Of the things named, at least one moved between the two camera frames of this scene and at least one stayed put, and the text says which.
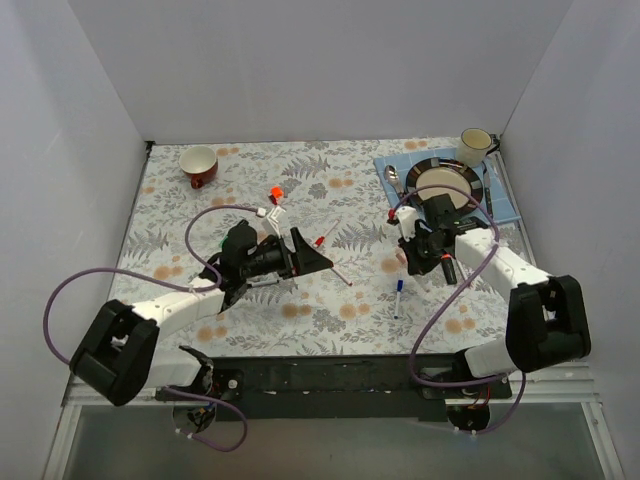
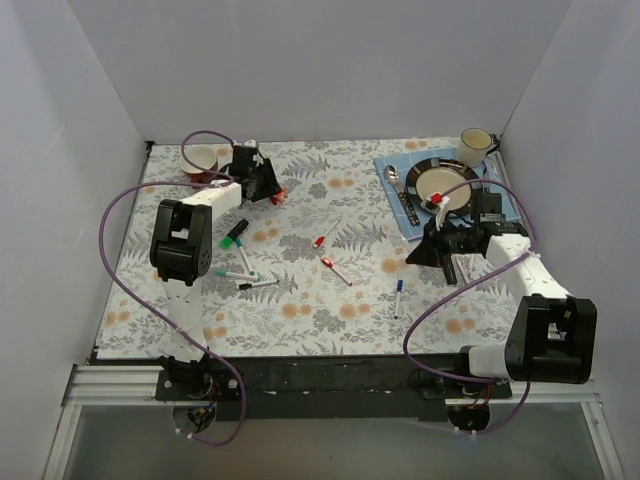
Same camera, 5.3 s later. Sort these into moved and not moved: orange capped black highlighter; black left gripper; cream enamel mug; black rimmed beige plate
Moved: black left gripper
Not moved: black rimmed beige plate; orange capped black highlighter; cream enamel mug
